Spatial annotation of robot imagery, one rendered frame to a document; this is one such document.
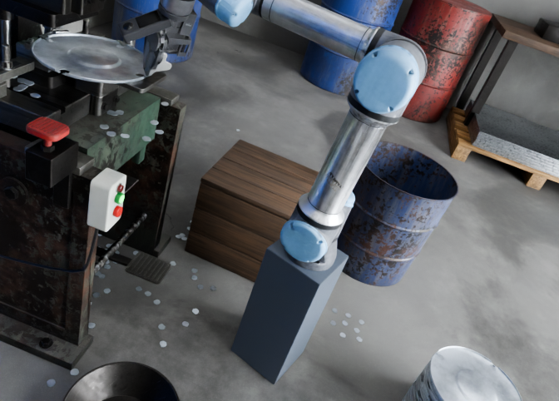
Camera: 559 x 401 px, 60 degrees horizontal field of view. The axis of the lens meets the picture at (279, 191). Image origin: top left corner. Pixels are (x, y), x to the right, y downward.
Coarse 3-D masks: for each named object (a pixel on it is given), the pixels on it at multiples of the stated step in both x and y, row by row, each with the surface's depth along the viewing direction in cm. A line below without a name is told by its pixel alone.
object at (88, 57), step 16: (32, 48) 119; (48, 48) 122; (64, 48) 125; (80, 48) 126; (96, 48) 129; (112, 48) 133; (128, 48) 136; (48, 64) 115; (64, 64) 117; (80, 64) 120; (96, 64) 121; (112, 64) 124; (128, 64) 128; (96, 80) 114; (112, 80) 118; (128, 80) 119
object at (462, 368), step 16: (448, 352) 154; (464, 352) 156; (432, 368) 146; (448, 368) 148; (464, 368) 150; (480, 368) 152; (496, 368) 154; (448, 384) 143; (464, 384) 144; (480, 384) 146; (496, 384) 148; (512, 384) 150; (448, 400) 138; (464, 400) 140; (480, 400) 141; (496, 400) 142; (512, 400) 145
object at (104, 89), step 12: (156, 72) 129; (84, 84) 124; (96, 84) 123; (108, 84) 126; (120, 84) 119; (132, 84) 119; (144, 84) 121; (156, 84) 125; (96, 96) 125; (108, 96) 129; (96, 108) 127; (108, 108) 131
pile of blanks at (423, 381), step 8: (424, 368) 153; (424, 376) 148; (416, 384) 152; (424, 384) 146; (432, 384) 142; (408, 392) 157; (416, 392) 149; (424, 392) 145; (432, 392) 142; (408, 400) 153; (416, 400) 149; (424, 400) 144; (432, 400) 143; (440, 400) 138
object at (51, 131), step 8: (40, 120) 99; (48, 120) 99; (32, 128) 96; (40, 128) 96; (48, 128) 97; (56, 128) 98; (64, 128) 99; (40, 136) 96; (48, 136) 95; (56, 136) 96; (64, 136) 99; (48, 144) 99
